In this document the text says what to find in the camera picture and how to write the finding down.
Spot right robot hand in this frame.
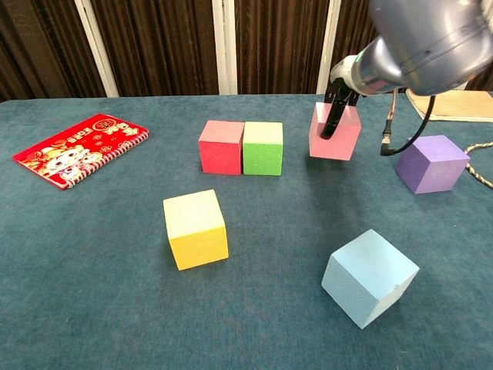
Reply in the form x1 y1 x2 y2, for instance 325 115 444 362
320 55 365 140

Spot pink foam cube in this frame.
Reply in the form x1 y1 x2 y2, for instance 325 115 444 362
308 101 363 160

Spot pink block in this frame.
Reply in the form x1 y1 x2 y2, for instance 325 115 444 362
197 119 246 176

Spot light blue block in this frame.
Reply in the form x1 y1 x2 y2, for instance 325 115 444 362
320 228 421 330

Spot green foam cube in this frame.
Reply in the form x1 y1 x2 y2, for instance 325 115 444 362
242 121 284 177

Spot brown kraft paper notepad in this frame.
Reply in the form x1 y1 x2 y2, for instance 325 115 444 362
405 88 493 123

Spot purple block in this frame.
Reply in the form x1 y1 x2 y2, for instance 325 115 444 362
394 134 471 194

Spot dark brown pleated curtain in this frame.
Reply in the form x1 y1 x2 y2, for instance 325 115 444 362
0 0 493 103

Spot yellow block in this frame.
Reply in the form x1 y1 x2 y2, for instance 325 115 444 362
162 188 230 271

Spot teal felt table cover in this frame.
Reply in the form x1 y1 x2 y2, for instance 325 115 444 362
0 91 493 370

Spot red spiral cartoon notebook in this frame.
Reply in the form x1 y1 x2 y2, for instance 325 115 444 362
12 113 150 191

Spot white partition frame post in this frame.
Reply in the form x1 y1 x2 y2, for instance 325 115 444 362
74 0 119 98
316 0 342 95
211 0 239 96

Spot braided beige rope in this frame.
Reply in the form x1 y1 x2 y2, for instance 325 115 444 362
464 141 493 190

